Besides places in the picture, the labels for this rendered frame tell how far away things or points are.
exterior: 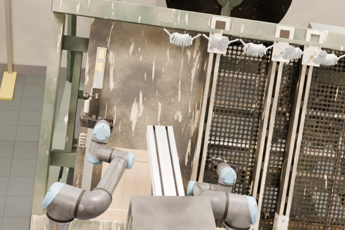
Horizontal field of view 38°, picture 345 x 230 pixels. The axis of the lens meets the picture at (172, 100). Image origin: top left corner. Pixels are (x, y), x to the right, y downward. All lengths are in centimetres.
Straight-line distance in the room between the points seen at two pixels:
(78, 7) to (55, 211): 110
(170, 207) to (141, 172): 130
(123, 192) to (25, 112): 215
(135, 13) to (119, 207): 108
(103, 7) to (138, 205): 137
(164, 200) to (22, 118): 331
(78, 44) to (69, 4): 25
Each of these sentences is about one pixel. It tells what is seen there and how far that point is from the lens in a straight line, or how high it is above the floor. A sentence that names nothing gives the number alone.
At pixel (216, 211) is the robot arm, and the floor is 160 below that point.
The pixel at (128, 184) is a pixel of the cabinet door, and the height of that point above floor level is 107.
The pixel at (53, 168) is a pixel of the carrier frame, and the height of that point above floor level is 79.
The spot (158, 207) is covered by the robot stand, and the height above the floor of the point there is 203.
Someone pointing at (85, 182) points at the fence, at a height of 107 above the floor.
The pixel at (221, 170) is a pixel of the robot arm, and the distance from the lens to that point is 253.
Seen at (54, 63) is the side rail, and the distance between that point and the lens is 271.
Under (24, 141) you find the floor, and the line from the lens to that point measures 452.
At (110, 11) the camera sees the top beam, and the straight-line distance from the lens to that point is 264.
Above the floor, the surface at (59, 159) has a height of 111.
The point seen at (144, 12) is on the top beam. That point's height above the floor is 190.
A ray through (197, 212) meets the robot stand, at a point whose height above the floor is 203.
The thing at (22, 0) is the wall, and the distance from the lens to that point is 478.
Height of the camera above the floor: 322
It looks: 39 degrees down
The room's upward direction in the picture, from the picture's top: 13 degrees clockwise
